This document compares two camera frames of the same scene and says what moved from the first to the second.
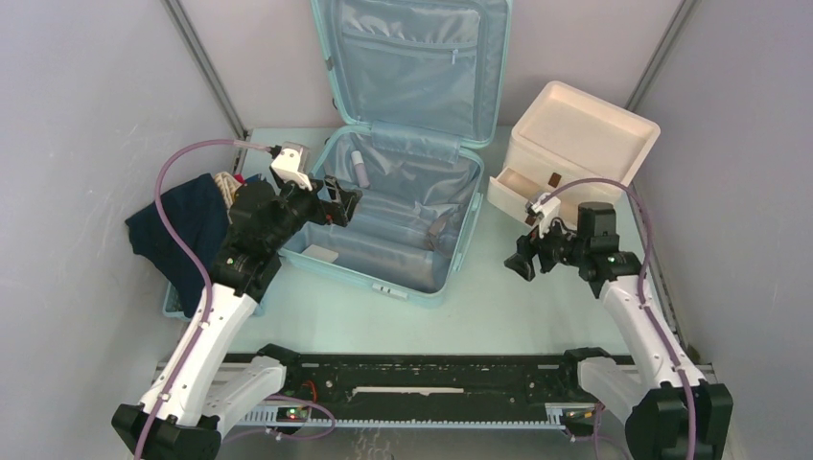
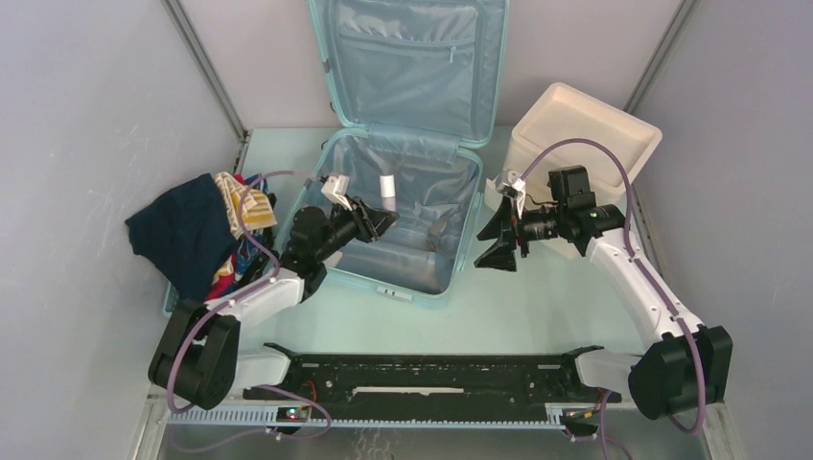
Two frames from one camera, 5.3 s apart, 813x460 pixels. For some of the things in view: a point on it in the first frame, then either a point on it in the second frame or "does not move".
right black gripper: [538, 245] to [499, 255]
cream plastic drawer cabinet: [572, 146] does not move
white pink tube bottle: [359, 162] to [387, 193]
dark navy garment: [196, 209] does not move
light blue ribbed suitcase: [419, 92] does not move
